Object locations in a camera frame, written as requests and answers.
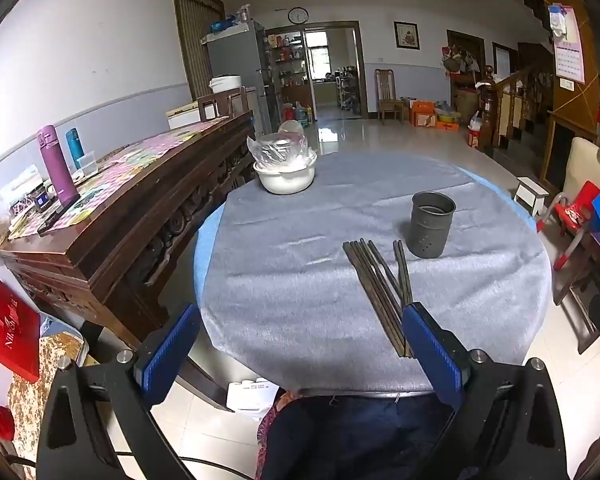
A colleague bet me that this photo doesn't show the wooden staircase railing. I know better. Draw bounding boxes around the wooden staircase railing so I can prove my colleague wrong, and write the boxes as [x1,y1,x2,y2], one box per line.
[484,64,557,150]

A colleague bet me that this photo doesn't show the small white stool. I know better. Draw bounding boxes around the small white stool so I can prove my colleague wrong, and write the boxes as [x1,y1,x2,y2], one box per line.
[513,177,551,219]

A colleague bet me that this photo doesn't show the wooden chair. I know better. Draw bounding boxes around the wooden chair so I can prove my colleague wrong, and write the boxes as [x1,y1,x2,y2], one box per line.
[375,68,405,124]

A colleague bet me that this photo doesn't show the shelf with bottles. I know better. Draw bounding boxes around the shelf with bottles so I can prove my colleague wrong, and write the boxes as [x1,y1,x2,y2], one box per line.
[267,32,307,107]

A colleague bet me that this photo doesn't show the brown wooden door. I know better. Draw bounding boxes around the brown wooden door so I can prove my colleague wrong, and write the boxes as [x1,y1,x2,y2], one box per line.
[172,0,226,101]

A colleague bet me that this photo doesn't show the clear plastic wrap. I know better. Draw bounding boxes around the clear plastic wrap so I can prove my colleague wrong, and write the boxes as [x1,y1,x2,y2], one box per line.
[247,132,312,172]

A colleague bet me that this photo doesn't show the bundle of dark chopsticks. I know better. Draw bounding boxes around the bundle of dark chopsticks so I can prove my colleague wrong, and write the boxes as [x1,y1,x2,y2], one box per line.
[342,238,415,359]

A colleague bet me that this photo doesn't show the white ceramic bowl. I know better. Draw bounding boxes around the white ceramic bowl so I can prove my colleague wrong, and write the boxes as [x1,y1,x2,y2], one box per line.
[253,151,318,195]

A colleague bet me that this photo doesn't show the person's dark blue pants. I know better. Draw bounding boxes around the person's dark blue pants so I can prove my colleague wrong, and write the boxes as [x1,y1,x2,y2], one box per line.
[256,392,455,480]

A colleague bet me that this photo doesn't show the orange cardboard box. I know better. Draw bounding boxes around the orange cardboard box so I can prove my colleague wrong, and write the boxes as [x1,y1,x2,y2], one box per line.
[410,101,437,129]

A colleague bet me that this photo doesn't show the carved dark wooden sideboard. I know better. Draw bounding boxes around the carved dark wooden sideboard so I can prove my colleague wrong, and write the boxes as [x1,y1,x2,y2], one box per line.
[0,109,257,413]

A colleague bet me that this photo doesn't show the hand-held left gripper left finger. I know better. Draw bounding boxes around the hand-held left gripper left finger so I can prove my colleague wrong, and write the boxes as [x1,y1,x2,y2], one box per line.
[36,304,202,480]

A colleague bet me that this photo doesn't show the red flat box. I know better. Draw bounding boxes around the red flat box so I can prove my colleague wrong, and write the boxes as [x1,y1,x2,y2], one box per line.
[0,275,41,384]

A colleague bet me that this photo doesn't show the wall calendar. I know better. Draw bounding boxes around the wall calendar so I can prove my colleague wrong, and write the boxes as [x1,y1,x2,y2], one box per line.
[548,3,586,85]

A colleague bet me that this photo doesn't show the beige armchair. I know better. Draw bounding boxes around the beige armchair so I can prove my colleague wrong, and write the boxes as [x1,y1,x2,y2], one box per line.
[561,136,600,207]

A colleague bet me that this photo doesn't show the teal bottle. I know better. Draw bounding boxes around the teal bottle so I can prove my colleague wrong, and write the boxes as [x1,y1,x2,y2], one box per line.
[65,128,85,171]

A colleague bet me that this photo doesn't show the purple thermos bottle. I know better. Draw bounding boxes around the purple thermos bottle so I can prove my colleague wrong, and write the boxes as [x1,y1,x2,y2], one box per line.
[36,124,81,210]

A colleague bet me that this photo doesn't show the framed wall picture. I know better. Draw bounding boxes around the framed wall picture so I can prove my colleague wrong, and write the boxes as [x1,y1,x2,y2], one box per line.
[393,21,421,50]

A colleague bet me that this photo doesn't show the single dark metal chopstick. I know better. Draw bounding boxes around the single dark metal chopstick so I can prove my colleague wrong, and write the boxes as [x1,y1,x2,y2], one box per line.
[398,240,414,307]
[393,240,409,307]

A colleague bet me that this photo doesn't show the grey metal utensil holder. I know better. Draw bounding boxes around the grey metal utensil holder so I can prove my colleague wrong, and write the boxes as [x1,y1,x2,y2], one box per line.
[406,190,457,259]

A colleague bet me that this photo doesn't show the black remote control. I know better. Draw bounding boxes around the black remote control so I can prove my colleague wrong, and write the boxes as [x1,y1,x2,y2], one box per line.
[37,198,81,235]

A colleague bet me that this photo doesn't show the colourful patterned mat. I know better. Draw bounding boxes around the colourful patterned mat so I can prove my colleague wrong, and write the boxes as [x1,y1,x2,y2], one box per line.
[9,117,231,237]

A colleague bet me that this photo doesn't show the blue table cover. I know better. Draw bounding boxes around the blue table cover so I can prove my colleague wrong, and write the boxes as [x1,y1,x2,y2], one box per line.
[193,160,539,361]

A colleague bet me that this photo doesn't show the clear plastic container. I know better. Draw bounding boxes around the clear plastic container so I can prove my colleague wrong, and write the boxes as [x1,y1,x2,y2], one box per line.
[76,151,100,177]

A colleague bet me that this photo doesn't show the red and white bag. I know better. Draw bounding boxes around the red and white bag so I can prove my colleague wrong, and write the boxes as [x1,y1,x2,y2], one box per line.
[467,111,484,149]

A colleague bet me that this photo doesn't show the red child chair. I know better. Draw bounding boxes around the red child chair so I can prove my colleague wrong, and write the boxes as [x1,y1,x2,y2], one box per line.
[537,180,600,271]

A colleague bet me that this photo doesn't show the grey refrigerator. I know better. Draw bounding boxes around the grey refrigerator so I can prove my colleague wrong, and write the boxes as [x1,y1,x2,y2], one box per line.
[206,20,274,136]

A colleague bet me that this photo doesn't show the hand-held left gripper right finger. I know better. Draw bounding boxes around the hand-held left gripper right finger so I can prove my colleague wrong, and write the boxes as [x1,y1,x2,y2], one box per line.
[401,302,571,480]

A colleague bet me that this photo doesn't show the grey felt table cloth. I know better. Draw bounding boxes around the grey felt table cloth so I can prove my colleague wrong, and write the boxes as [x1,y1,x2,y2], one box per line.
[200,152,554,395]

